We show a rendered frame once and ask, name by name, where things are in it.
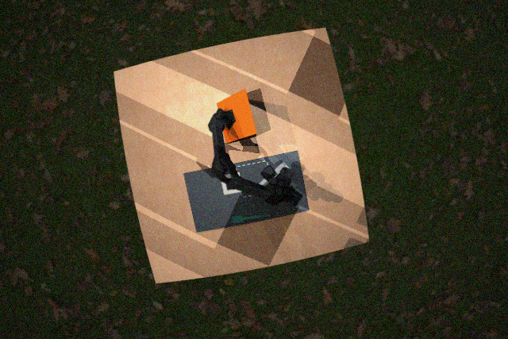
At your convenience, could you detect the white square tile with dark centre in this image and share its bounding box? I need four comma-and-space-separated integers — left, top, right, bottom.
221, 174, 239, 195

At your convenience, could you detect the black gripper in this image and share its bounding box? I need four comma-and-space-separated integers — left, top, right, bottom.
260, 165, 278, 182

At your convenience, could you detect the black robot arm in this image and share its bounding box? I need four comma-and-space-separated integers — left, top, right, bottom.
208, 108, 302, 206

